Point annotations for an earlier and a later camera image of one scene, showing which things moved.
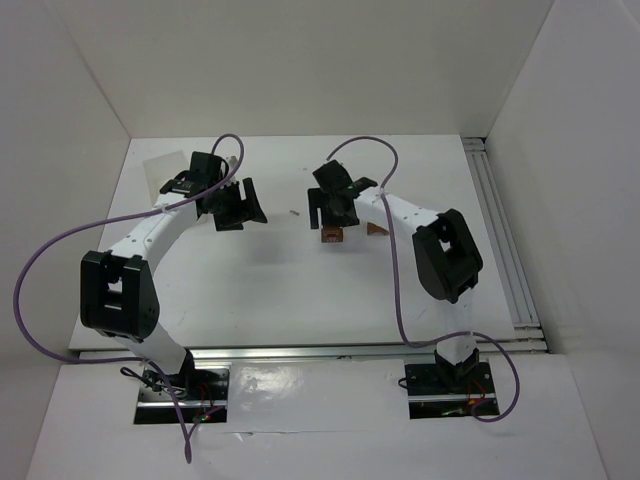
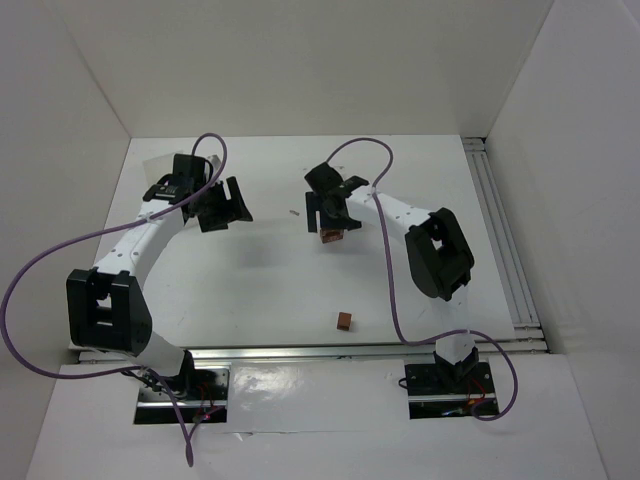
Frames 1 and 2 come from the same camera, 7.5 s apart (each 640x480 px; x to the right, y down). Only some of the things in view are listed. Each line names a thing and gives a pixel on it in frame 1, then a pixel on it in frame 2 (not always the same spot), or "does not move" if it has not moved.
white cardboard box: [160, 170] does not move
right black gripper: [335, 209] does not move
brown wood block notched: [332, 234] does not move
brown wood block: [374, 228] to [343, 321]
